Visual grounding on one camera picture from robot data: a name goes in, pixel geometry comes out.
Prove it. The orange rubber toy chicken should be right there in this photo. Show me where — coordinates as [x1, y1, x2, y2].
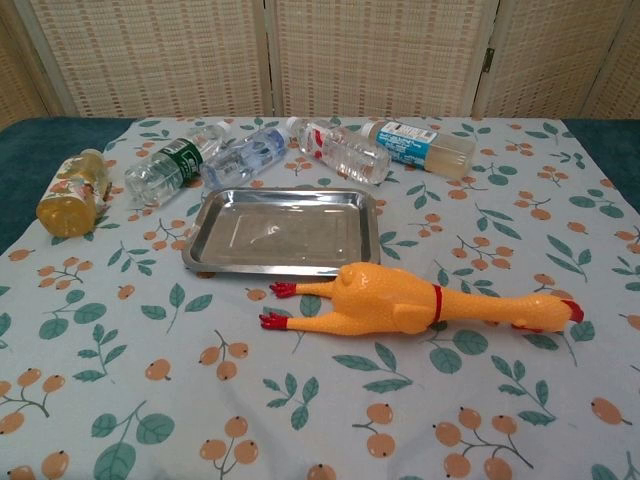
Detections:
[258, 260, 585, 337]

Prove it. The rectangular metal tray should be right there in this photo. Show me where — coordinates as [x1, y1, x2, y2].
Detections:
[181, 187, 382, 281]

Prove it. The clear water bottle red label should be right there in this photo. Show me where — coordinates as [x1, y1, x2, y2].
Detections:
[285, 116, 392, 185]

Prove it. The blue tinted water bottle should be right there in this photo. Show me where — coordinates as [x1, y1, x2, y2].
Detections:
[199, 125, 290, 190]

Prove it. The tea bottle blue label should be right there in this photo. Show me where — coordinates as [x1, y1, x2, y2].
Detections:
[360, 119, 477, 179]

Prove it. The clear water bottle green label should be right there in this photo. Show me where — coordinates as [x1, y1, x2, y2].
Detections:
[123, 121, 235, 206]

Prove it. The floral print tablecloth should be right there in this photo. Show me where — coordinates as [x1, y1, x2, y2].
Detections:
[0, 115, 640, 480]

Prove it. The yellow juice bottle floral label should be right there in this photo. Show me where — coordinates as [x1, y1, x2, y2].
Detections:
[35, 148, 112, 238]

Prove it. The woven folding screen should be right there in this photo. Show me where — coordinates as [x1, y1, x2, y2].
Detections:
[0, 0, 640, 132]

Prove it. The teal padded table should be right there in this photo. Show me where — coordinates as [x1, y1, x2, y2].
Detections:
[0, 115, 640, 256]

